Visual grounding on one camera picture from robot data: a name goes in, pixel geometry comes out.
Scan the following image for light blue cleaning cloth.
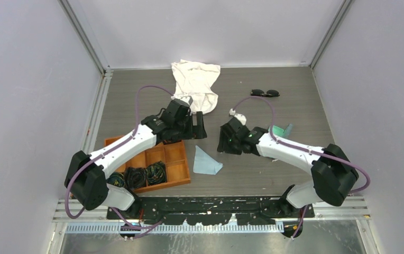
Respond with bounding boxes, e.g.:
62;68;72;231
193;146;223;175

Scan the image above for black sunglasses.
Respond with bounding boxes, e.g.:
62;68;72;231
251;89;280;97

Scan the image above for dark rolled item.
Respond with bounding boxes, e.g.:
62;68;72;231
107;172;125;187
124;167;147;189
146;161;167;186

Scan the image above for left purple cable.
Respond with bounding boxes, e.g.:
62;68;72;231
63;85;176;240

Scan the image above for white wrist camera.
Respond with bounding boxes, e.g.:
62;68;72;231
229;108;247;125
180;96;193;107

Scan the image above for dark rolled item middle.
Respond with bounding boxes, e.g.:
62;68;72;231
124;167;147;189

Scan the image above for white cloth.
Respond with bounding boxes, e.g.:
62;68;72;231
171;59;221;114

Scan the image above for dark rolled item left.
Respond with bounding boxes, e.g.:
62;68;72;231
107;172;125;187

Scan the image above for grey-blue glasses case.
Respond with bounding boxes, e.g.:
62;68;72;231
269;124;293;139

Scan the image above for orange wooden divider tray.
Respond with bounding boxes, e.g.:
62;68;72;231
115;141;191;194

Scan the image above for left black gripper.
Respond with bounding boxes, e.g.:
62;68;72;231
173;112;206;140

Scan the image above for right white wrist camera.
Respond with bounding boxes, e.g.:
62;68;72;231
229;108;247;125

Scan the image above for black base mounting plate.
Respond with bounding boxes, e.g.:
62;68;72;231
120;196;315;225

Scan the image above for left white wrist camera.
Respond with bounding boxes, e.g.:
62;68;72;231
180;96;193;107

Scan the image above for dark rolled item right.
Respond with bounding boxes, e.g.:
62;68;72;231
146;161;167;186

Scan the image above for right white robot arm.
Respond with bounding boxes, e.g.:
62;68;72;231
217;117;359;217

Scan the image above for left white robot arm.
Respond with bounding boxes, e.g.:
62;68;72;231
65;99;207;219

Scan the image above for slotted aluminium front rail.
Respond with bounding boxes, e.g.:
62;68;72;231
65;222;284;234

